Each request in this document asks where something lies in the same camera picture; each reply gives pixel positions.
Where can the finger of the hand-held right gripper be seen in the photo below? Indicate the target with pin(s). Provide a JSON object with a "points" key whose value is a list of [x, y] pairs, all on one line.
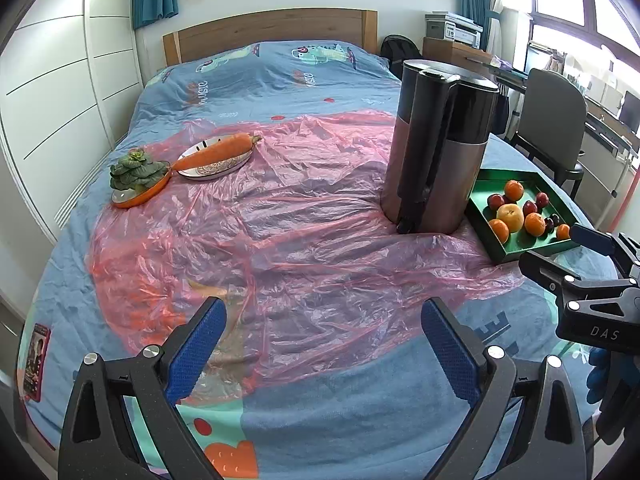
{"points": [[592, 239], [550, 275]]}

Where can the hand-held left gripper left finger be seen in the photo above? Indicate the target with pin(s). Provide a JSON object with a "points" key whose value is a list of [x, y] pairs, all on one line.
{"points": [[197, 350]]}

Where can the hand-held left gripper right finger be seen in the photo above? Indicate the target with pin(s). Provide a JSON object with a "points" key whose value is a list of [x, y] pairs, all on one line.
{"points": [[450, 355]]}

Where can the orange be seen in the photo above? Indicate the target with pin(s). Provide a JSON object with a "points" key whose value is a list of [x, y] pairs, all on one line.
{"points": [[535, 224], [563, 231], [514, 190], [498, 230]]}

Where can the green box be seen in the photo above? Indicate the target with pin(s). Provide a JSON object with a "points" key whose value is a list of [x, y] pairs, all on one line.
{"points": [[520, 250]]}

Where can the dark purple plum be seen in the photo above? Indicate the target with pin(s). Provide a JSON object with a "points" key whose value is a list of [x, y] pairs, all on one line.
{"points": [[556, 219], [549, 226]]}

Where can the small red apple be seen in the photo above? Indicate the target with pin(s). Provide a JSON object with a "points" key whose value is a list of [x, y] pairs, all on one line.
{"points": [[530, 207], [542, 199], [495, 202]]}

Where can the person's right hand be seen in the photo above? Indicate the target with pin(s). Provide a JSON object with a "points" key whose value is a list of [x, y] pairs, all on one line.
{"points": [[597, 377]]}

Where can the cluttered desk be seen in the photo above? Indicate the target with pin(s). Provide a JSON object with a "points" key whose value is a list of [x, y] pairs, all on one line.
{"points": [[605, 135]]}

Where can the black monitor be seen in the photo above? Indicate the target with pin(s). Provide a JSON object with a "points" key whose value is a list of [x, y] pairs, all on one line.
{"points": [[630, 110]]}

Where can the grey chair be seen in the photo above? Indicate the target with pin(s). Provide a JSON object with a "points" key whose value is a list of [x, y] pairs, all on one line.
{"points": [[555, 110]]}

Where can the dark blue bag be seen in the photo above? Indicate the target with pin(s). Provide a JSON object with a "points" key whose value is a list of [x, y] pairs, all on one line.
{"points": [[502, 115]]}

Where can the pink plastic sheet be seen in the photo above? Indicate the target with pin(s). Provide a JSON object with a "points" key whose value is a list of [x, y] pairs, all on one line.
{"points": [[300, 235]]}

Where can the black and silver electric kettle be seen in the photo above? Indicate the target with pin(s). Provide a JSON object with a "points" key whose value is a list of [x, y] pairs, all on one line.
{"points": [[440, 160]]}

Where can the red printed card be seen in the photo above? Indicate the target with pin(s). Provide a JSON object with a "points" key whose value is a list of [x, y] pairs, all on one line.
{"points": [[36, 360]]}

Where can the orange dish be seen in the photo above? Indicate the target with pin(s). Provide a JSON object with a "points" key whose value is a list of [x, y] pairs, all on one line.
{"points": [[145, 195]]}

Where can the patterned white plate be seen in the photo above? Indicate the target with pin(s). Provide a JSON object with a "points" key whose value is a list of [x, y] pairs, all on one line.
{"points": [[220, 170]]}

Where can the green leafy vegetable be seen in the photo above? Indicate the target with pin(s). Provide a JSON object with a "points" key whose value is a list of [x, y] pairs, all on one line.
{"points": [[137, 172]]}

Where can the carrot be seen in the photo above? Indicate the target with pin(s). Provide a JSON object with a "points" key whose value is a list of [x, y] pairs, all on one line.
{"points": [[215, 152]]}

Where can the wooden dresser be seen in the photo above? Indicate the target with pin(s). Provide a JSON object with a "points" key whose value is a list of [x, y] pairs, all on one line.
{"points": [[460, 55]]}

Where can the window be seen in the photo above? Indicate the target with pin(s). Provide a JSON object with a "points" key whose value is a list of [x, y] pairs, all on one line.
{"points": [[565, 5]]}

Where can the white printer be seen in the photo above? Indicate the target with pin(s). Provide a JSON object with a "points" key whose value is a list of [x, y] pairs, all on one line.
{"points": [[467, 32]]}

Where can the black backpack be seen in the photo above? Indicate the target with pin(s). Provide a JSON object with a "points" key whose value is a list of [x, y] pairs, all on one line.
{"points": [[400, 55]]}

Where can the white wardrobe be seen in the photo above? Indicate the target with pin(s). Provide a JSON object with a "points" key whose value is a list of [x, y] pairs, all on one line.
{"points": [[60, 85]]}

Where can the wooden headboard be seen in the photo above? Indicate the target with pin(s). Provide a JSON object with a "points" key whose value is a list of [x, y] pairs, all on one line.
{"points": [[270, 32]]}

